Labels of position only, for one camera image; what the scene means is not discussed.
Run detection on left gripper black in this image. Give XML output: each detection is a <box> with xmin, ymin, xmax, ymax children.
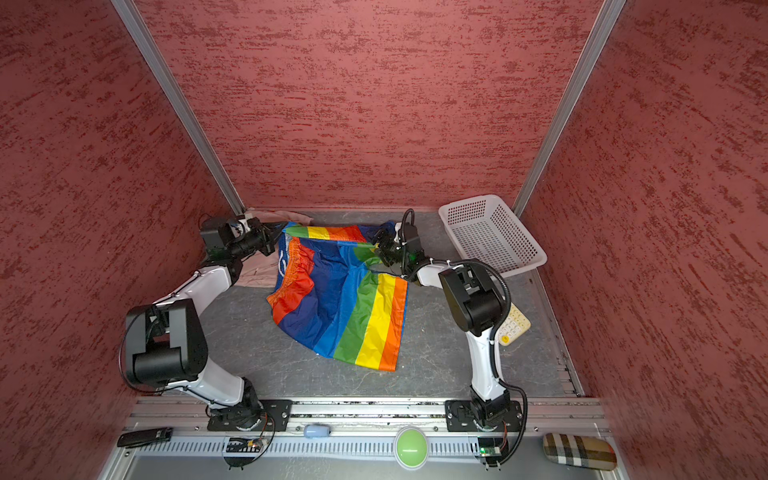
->
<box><xmin>229</xmin><ymin>217</ymin><xmax>288</xmax><ymax>258</ymax></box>

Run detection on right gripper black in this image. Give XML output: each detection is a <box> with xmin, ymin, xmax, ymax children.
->
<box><xmin>365</xmin><ymin>226</ymin><xmax>410</xmax><ymax>266</ymax></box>

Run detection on pink shorts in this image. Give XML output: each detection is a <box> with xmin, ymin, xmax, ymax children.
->
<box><xmin>236</xmin><ymin>208</ymin><xmax>314</xmax><ymax>288</ymax></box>

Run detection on colourful shorts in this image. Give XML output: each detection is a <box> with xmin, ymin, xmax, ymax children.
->
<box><xmin>267</xmin><ymin>221</ymin><xmax>408</xmax><ymax>372</ymax></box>

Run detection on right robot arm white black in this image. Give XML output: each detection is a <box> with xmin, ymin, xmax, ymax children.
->
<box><xmin>396</xmin><ymin>240</ymin><xmax>515</xmax><ymax>429</ymax></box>

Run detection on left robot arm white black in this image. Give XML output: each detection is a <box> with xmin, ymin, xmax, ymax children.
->
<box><xmin>118</xmin><ymin>218</ymin><xmax>286</xmax><ymax>431</ymax></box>

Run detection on white plastic laundry basket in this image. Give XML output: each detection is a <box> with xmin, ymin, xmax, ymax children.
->
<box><xmin>438</xmin><ymin>195</ymin><xmax>547</xmax><ymax>278</ymax></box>

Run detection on cream calculator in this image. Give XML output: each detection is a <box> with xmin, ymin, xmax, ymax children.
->
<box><xmin>496</xmin><ymin>304</ymin><xmax>531</xmax><ymax>347</ymax></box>

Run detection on green round button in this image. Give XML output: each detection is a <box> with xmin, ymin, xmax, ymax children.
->
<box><xmin>393</xmin><ymin>426</ymin><xmax>429</xmax><ymax>471</ymax></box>

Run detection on small blue oval object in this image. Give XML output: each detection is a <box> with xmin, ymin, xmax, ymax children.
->
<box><xmin>303</xmin><ymin>423</ymin><xmax>332</xmax><ymax>439</ymax></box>

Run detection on right circuit board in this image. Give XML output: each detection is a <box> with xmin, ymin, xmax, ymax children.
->
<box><xmin>476</xmin><ymin>437</ymin><xmax>509</xmax><ymax>469</ymax></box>

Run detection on circuit board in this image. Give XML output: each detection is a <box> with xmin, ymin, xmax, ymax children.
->
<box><xmin>223</xmin><ymin>438</ymin><xmax>269</xmax><ymax>469</ymax></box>
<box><xmin>476</xmin><ymin>437</ymin><xmax>509</xmax><ymax>469</ymax></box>

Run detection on left circuit board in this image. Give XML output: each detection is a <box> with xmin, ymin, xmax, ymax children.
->
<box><xmin>223</xmin><ymin>438</ymin><xmax>269</xmax><ymax>469</ymax></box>

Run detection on black flat remote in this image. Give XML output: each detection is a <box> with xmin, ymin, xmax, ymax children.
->
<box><xmin>116</xmin><ymin>427</ymin><xmax>173</xmax><ymax>449</ymax></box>

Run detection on plaid glasses case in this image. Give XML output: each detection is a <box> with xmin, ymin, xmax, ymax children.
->
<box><xmin>542</xmin><ymin>433</ymin><xmax>618</xmax><ymax>471</ymax></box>

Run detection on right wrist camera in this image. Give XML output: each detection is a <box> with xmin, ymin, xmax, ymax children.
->
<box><xmin>398</xmin><ymin>222</ymin><xmax>419</xmax><ymax>244</ymax></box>

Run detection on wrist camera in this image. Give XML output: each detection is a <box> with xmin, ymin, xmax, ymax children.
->
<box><xmin>398</xmin><ymin>222</ymin><xmax>419</xmax><ymax>244</ymax></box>
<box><xmin>200</xmin><ymin>217</ymin><xmax>252</xmax><ymax>251</ymax></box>

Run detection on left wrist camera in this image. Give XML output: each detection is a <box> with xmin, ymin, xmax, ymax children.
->
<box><xmin>200</xmin><ymin>217</ymin><xmax>252</xmax><ymax>251</ymax></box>

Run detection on thick black cable conduit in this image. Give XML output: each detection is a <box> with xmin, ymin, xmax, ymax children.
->
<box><xmin>400</xmin><ymin>208</ymin><xmax>529</xmax><ymax>466</ymax></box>

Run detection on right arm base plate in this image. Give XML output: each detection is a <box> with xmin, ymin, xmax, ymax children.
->
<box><xmin>444</xmin><ymin>397</ymin><xmax>523</xmax><ymax>432</ymax></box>

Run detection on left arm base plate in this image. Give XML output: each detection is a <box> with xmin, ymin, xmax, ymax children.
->
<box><xmin>207</xmin><ymin>399</ymin><xmax>293</xmax><ymax>432</ymax></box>

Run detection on aluminium front rail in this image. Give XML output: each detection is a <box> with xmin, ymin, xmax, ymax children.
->
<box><xmin>123</xmin><ymin>394</ymin><xmax>611</xmax><ymax>437</ymax></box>

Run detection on aluminium corner post left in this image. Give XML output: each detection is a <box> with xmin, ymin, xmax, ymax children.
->
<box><xmin>111</xmin><ymin>0</ymin><xmax>246</xmax><ymax>215</ymax></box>

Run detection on aluminium corner post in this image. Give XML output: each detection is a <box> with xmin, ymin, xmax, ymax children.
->
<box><xmin>513</xmin><ymin>0</ymin><xmax>626</xmax><ymax>217</ymax></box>
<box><xmin>111</xmin><ymin>0</ymin><xmax>246</xmax><ymax>215</ymax></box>

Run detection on aluminium corner post right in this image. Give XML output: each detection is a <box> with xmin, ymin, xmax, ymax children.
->
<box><xmin>513</xmin><ymin>0</ymin><xmax>626</xmax><ymax>217</ymax></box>

